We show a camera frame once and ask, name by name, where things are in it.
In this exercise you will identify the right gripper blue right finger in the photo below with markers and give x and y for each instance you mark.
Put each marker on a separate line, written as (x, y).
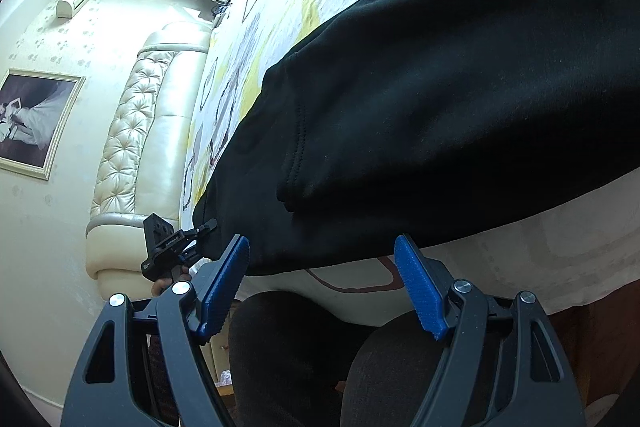
(502, 363)

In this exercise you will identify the black pants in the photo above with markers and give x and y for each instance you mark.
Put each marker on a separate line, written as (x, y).
(437, 119)

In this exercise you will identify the cream tufted leather headboard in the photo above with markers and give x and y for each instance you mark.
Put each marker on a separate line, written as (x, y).
(144, 155)

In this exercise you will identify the person dark trouser knees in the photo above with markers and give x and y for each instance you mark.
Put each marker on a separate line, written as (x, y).
(294, 364)

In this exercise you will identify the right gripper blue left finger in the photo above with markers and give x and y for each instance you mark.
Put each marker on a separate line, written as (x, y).
(111, 383)

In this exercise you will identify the framed wedding photo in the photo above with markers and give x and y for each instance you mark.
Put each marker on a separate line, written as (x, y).
(34, 109)

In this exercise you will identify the person left hand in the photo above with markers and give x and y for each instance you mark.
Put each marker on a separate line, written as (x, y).
(163, 284)

